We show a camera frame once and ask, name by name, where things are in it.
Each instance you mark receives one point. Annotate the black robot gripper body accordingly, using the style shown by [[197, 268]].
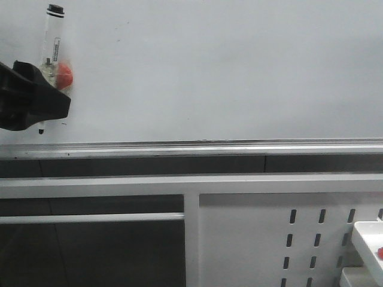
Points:
[[27, 98]]

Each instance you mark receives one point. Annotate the red round magnet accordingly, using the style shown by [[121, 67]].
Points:
[[64, 76]]

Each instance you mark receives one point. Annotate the white whiteboard marker pen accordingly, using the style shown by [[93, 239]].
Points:
[[51, 45]]

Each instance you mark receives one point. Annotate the white whiteboard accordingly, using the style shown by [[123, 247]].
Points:
[[148, 71]]

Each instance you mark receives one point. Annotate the white perforated metal panel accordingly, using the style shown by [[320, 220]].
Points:
[[297, 239]]

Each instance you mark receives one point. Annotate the white plastic bin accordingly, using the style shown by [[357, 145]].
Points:
[[357, 277], [367, 239]]

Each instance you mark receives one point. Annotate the lower white plastic bin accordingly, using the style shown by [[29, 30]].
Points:
[[357, 277]]

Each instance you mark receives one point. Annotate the small red object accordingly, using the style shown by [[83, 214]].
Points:
[[380, 253]]

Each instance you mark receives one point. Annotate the white metal frame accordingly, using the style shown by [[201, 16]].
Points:
[[131, 231]]

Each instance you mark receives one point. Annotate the aluminium whiteboard tray rail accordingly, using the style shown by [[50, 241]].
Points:
[[38, 151]]

